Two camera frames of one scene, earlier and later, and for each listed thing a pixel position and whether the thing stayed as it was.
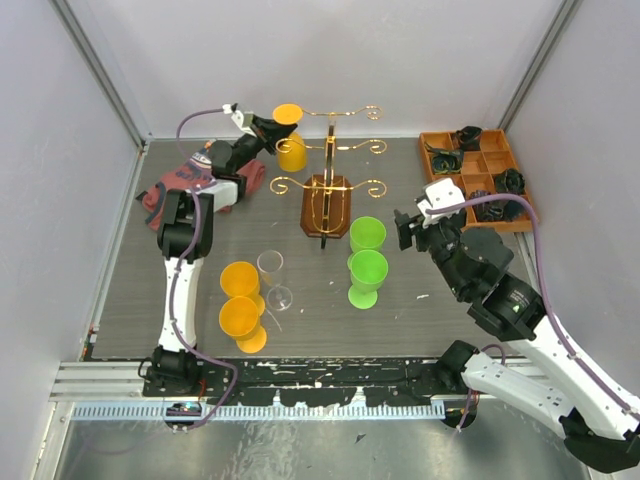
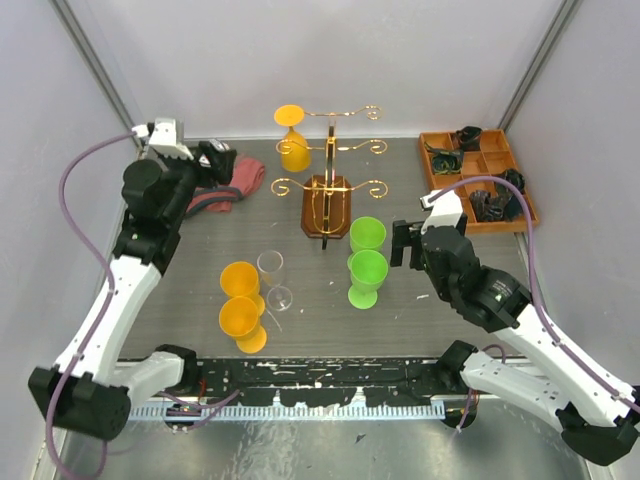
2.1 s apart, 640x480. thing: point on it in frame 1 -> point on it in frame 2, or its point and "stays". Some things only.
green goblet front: x=368 y=269 stays
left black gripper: x=269 y=134 -> x=221 y=170
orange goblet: x=292 y=151 stays
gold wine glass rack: x=326 y=204 stays
